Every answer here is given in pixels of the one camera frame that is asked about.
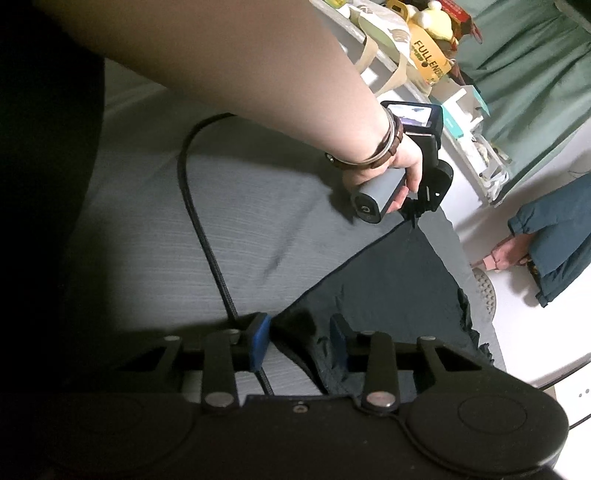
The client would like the black garment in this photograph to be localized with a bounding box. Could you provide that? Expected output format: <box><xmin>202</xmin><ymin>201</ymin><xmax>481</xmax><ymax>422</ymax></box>
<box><xmin>270</xmin><ymin>213</ymin><xmax>494</xmax><ymax>396</ymax></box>

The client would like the person's left forearm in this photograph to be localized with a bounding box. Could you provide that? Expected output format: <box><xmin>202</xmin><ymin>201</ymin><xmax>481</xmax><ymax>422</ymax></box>
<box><xmin>40</xmin><ymin>1</ymin><xmax>389</xmax><ymax>163</ymax></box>

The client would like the person's left hand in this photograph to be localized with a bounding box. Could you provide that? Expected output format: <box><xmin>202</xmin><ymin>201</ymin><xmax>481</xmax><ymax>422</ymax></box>
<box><xmin>342</xmin><ymin>134</ymin><xmax>423</xmax><ymax>213</ymax></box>

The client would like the yellow plush toy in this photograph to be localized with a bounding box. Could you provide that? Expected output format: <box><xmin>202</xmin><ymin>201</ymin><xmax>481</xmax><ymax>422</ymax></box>
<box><xmin>386</xmin><ymin>1</ymin><xmax>458</xmax><ymax>86</ymax></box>

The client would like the beige tote bag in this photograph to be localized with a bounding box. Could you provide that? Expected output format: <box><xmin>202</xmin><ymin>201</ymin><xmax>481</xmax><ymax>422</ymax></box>
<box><xmin>349</xmin><ymin>1</ymin><xmax>432</xmax><ymax>97</ymax></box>

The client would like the green curtain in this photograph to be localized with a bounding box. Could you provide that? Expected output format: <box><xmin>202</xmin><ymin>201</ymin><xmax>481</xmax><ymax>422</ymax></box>
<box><xmin>458</xmin><ymin>1</ymin><xmax>590</xmax><ymax>183</ymax></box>

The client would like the round woven stool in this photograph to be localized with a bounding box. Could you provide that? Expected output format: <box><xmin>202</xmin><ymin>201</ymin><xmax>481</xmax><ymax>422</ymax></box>
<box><xmin>472</xmin><ymin>268</ymin><xmax>497</xmax><ymax>321</ymax></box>

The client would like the brown wrist bracelet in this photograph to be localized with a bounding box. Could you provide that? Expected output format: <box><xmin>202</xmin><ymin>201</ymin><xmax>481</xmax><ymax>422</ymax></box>
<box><xmin>323</xmin><ymin>104</ymin><xmax>406</xmax><ymax>170</ymax></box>

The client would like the grey wall shelf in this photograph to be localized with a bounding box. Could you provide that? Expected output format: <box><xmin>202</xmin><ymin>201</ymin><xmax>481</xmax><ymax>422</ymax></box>
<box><xmin>311</xmin><ymin>1</ymin><xmax>431</xmax><ymax>103</ymax></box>

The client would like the black cable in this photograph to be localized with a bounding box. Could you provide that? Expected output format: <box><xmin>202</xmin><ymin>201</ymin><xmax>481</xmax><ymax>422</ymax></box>
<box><xmin>177</xmin><ymin>112</ymin><xmax>275</xmax><ymax>397</ymax></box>

